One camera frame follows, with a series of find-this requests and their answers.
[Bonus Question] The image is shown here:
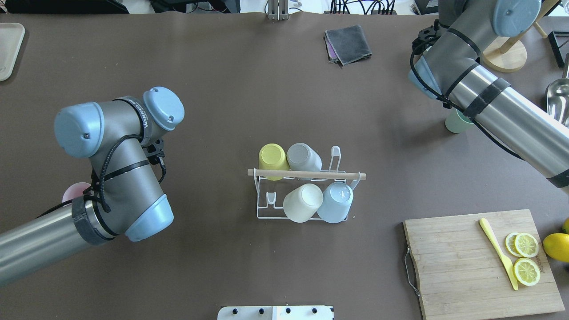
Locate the grey plastic cup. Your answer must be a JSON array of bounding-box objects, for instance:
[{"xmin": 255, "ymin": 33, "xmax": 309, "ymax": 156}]
[{"xmin": 286, "ymin": 143, "xmax": 322, "ymax": 172}]

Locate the whole yellow lemon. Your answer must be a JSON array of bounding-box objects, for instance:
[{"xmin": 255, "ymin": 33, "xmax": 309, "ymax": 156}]
[{"xmin": 542, "ymin": 233, "xmax": 569, "ymax": 263}]

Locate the lemon slice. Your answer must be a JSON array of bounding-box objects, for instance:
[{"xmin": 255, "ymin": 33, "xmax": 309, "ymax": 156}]
[
  {"xmin": 514, "ymin": 232, "xmax": 539, "ymax": 259},
  {"xmin": 505, "ymin": 232, "xmax": 522, "ymax": 257},
  {"xmin": 513, "ymin": 257, "xmax": 541, "ymax": 286}
]

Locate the wooden cutting board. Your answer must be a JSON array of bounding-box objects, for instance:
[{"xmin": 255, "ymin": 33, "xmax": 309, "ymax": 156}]
[{"xmin": 404, "ymin": 209, "xmax": 565, "ymax": 320}]

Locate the grey folded cloth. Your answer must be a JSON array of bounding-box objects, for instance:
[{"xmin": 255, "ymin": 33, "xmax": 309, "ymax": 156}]
[{"xmin": 325, "ymin": 24, "xmax": 372, "ymax": 65}]

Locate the pink plastic cup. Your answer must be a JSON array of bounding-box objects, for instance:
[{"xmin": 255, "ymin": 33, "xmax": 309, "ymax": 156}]
[{"xmin": 61, "ymin": 182, "xmax": 91, "ymax": 203}]

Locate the beige plastic tray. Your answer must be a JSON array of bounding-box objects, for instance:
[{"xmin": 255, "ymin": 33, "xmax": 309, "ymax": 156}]
[{"xmin": 0, "ymin": 23, "xmax": 26, "ymax": 82}]

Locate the metal scoop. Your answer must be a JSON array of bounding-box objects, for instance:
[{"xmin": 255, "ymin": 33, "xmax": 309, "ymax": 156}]
[{"xmin": 546, "ymin": 53, "xmax": 569, "ymax": 128}]

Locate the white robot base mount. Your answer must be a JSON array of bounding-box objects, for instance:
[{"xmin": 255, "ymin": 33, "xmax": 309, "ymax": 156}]
[{"xmin": 217, "ymin": 304, "xmax": 335, "ymax": 320}]

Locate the green plastic cup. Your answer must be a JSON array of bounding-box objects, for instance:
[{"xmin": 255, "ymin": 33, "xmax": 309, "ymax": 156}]
[{"xmin": 445, "ymin": 108, "xmax": 475, "ymax": 134}]

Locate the cream white plastic cup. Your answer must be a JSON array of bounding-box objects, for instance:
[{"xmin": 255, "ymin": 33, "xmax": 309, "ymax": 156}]
[{"xmin": 283, "ymin": 184, "xmax": 323, "ymax": 223}]

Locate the yellow plastic cup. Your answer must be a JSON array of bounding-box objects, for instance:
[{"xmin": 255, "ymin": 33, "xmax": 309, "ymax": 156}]
[{"xmin": 258, "ymin": 143, "xmax": 290, "ymax": 171}]

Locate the light blue plastic cup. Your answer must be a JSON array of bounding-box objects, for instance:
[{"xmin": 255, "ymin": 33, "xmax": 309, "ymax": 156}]
[{"xmin": 317, "ymin": 182, "xmax": 353, "ymax": 224}]

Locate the purple folded cloth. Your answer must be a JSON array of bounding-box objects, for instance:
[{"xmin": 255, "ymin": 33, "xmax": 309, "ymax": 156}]
[{"xmin": 324, "ymin": 36, "xmax": 339, "ymax": 64}]

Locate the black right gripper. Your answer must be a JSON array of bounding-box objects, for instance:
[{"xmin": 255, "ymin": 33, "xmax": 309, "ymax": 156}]
[{"xmin": 411, "ymin": 25, "xmax": 441, "ymax": 53}]

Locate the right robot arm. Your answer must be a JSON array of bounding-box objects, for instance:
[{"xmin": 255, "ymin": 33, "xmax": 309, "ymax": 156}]
[{"xmin": 408, "ymin": 0, "xmax": 569, "ymax": 192}]

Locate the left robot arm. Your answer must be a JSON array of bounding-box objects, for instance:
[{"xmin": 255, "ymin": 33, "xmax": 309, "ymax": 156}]
[{"xmin": 1, "ymin": 86, "xmax": 185, "ymax": 286}]

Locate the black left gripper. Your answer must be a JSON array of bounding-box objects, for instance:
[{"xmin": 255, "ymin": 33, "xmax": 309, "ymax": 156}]
[{"xmin": 144, "ymin": 139, "xmax": 165, "ymax": 166}]

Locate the white wire cup rack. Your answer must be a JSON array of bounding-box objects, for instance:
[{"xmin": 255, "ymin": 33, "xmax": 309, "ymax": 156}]
[{"xmin": 248, "ymin": 143, "xmax": 367, "ymax": 224}]

